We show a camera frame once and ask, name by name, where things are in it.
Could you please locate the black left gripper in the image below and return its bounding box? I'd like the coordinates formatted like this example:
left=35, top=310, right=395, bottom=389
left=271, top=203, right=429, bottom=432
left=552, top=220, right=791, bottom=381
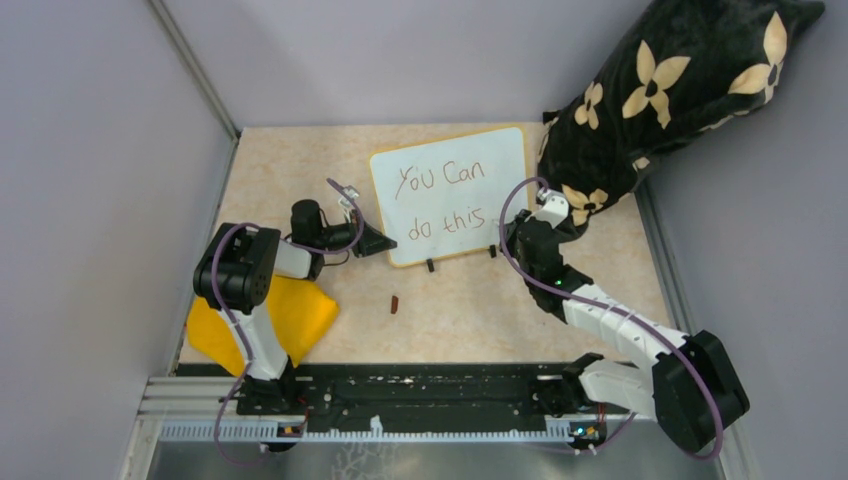
left=315, top=208, right=397, bottom=258

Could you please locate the yellow-framed whiteboard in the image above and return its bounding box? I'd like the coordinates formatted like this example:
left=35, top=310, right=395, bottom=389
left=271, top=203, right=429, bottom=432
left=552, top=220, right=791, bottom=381
left=369, top=126, right=528, bottom=268

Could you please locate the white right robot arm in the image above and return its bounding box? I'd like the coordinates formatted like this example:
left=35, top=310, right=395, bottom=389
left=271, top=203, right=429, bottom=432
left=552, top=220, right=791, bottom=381
left=502, top=210, right=750, bottom=454

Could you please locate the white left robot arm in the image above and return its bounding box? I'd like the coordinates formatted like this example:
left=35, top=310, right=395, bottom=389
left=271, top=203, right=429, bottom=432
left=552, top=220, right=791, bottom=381
left=186, top=199, right=397, bottom=414

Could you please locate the yellow folded cloth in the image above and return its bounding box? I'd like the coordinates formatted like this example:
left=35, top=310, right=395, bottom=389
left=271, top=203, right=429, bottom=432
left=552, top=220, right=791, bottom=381
left=187, top=276, right=340, bottom=376

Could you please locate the black floral pillow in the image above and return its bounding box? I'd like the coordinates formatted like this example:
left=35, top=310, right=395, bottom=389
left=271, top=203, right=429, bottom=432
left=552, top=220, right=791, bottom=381
left=536, top=1, right=825, bottom=242

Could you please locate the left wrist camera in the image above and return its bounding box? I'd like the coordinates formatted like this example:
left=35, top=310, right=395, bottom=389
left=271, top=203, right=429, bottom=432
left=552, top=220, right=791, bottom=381
left=338, top=185, right=359, bottom=217

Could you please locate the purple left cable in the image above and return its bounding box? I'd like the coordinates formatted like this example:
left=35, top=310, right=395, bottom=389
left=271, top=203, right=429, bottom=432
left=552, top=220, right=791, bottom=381
left=211, top=177, right=366, bottom=465

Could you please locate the purple cable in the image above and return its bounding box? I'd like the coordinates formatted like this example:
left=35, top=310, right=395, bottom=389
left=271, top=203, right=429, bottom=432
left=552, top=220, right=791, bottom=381
left=211, top=177, right=366, bottom=465
left=498, top=176, right=726, bottom=462

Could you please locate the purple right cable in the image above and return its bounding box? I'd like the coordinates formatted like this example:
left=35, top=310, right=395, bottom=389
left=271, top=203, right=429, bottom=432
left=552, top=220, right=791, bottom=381
left=498, top=176, right=726, bottom=462

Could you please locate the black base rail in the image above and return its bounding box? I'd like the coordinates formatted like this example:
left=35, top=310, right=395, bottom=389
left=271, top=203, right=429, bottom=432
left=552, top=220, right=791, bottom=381
left=158, top=360, right=631, bottom=452

